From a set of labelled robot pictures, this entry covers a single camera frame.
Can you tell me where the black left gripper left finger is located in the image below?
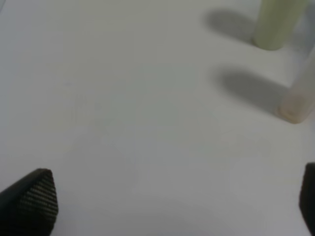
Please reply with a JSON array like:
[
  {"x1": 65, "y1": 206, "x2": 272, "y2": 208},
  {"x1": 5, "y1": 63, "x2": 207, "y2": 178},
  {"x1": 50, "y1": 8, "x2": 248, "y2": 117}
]
[{"x1": 0, "y1": 169, "x2": 59, "y2": 236}]

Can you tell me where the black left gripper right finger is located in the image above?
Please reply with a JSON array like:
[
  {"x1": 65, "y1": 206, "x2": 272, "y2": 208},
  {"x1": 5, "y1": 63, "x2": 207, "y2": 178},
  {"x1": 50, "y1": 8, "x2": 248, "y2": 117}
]
[{"x1": 299, "y1": 163, "x2": 315, "y2": 236}]

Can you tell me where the clear plastic drink bottle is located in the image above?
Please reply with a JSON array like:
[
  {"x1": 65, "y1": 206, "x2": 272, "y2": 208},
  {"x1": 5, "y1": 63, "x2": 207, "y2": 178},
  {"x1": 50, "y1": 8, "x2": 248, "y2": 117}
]
[{"x1": 278, "y1": 49, "x2": 315, "y2": 124}]

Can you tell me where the pale green plastic cup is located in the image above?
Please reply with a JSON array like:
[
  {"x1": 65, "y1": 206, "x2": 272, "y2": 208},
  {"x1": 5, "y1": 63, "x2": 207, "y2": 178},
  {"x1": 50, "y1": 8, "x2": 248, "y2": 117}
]
[{"x1": 252, "y1": 0, "x2": 309, "y2": 51}]

